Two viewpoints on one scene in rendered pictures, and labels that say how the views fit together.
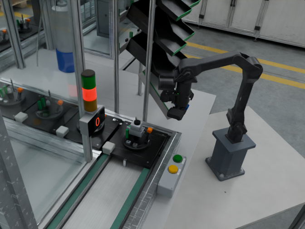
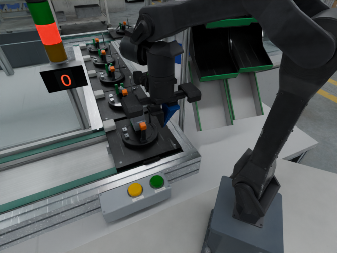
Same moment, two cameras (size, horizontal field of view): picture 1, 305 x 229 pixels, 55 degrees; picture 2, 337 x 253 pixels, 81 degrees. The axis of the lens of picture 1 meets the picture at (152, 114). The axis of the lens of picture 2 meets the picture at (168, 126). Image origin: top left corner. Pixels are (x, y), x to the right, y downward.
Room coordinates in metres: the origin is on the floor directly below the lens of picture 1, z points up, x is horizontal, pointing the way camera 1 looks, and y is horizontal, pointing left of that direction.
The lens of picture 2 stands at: (0.73, -0.42, 1.50)
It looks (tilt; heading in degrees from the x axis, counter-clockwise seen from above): 41 degrees down; 47
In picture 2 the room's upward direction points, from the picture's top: straight up
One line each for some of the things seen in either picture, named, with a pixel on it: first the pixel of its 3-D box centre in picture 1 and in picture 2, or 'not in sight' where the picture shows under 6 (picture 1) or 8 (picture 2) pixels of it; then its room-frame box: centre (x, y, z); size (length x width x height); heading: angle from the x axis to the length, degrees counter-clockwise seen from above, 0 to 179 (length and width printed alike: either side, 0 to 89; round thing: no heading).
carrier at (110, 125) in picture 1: (89, 119); (122, 93); (1.10, 0.31, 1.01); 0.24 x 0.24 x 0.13; 71
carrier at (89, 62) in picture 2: not in sight; (103, 55); (1.25, 0.77, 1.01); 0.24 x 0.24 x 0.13; 71
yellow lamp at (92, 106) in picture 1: (90, 102); (55, 50); (0.88, 0.24, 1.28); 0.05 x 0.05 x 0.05
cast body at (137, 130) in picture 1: (135, 126); (136, 115); (1.02, 0.08, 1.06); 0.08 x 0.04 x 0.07; 72
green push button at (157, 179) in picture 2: (177, 158); (156, 181); (0.94, -0.13, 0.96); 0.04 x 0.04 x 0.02
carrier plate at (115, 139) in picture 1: (136, 142); (140, 136); (1.02, 0.07, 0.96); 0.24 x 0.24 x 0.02; 71
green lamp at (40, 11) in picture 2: (88, 80); (40, 12); (0.88, 0.24, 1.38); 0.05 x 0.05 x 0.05
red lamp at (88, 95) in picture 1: (89, 92); (48, 32); (0.88, 0.24, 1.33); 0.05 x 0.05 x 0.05
